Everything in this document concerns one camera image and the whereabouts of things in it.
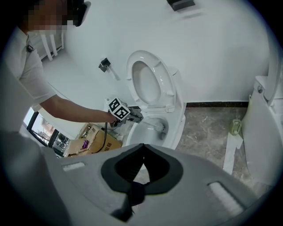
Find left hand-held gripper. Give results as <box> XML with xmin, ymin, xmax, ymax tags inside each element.
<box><xmin>104</xmin><ymin>97</ymin><xmax>145</xmax><ymax>128</ymax></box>

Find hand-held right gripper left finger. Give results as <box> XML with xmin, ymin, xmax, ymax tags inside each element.
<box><xmin>115</xmin><ymin>144</ymin><xmax>145</xmax><ymax>183</ymax></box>

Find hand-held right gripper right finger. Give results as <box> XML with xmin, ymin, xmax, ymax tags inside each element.
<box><xmin>143</xmin><ymin>144</ymin><xmax>172</xmax><ymax>184</ymax></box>

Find white toilet brush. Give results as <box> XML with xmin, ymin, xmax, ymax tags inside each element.
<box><xmin>141</xmin><ymin>119</ymin><xmax>166</xmax><ymax>133</ymax></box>

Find white oval toilet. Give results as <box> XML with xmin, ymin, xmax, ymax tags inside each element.
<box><xmin>122</xmin><ymin>49</ymin><xmax>187</xmax><ymax>151</ymax></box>

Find person's left forearm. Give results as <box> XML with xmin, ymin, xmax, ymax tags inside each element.
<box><xmin>41</xmin><ymin>94</ymin><xmax>118</xmax><ymax>124</ymax></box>

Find square-sided white toilet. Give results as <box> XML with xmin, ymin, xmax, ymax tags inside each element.
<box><xmin>241</xmin><ymin>39</ymin><xmax>283</xmax><ymax>186</ymax></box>

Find large torn cardboard box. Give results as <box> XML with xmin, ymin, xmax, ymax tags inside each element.
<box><xmin>66</xmin><ymin>123</ymin><xmax>123</xmax><ymax>157</ymax></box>

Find white paper strip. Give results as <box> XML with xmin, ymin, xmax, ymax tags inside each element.
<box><xmin>222</xmin><ymin>132</ymin><xmax>244</xmax><ymax>175</ymax></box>

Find pale green plastic object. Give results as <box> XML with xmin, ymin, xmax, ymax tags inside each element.
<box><xmin>229</xmin><ymin>119</ymin><xmax>243</xmax><ymax>136</ymax></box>

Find black framed window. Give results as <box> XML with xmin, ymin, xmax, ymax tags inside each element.
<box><xmin>23</xmin><ymin>110</ymin><xmax>67</xmax><ymax>155</ymax></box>

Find white ceiling pipes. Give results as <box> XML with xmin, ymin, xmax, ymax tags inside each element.
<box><xmin>39</xmin><ymin>33</ymin><xmax>65</xmax><ymax>62</ymax></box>

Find person's white shirt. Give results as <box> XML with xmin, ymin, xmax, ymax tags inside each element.
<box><xmin>0</xmin><ymin>26</ymin><xmax>67</xmax><ymax>226</ymax></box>

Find person's head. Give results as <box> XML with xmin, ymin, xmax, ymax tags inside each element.
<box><xmin>19</xmin><ymin>0</ymin><xmax>75</xmax><ymax>34</ymax></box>

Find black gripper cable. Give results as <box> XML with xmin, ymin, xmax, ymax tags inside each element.
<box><xmin>102</xmin><ymin>122</ymin><xmax>109</xmax><ymax>153</ymax></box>

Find black wall paper holder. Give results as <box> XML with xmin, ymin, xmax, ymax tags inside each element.
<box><xmin>98</xmin><ymin>57</ymin><xmax>122</xmax><ymax>82</ymax></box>

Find black head camera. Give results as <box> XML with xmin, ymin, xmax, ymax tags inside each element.
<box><xmin>72</xmin><ymin>1</ymin><xmax>92</xmax><ymax>27</ymax></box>

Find black wall shelf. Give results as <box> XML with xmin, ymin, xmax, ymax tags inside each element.
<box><xmin>166</xmin><ymin>0</ymin><xmax>196</xmax><ymax>11</ymax></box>

